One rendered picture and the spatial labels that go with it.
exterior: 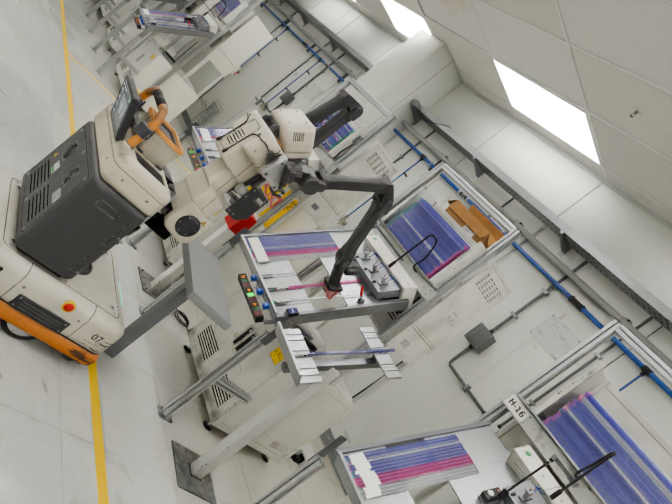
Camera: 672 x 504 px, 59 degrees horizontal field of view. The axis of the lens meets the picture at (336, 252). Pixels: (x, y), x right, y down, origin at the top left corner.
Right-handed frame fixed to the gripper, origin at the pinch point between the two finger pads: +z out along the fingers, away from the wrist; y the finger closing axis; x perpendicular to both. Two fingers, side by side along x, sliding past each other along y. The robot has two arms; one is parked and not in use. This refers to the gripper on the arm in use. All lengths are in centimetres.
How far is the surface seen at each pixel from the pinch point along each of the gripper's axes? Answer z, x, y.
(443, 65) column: -39, -236, 308
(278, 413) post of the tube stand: 28, 34, -45
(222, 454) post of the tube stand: 51, 55, -45
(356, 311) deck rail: 1.2, -11.5, -10.1
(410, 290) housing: -9.4, -40.4, -7.7
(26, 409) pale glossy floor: 6, 132, -47
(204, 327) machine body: 65, 43, 51
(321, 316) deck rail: 3.3, 7.0, -10.3
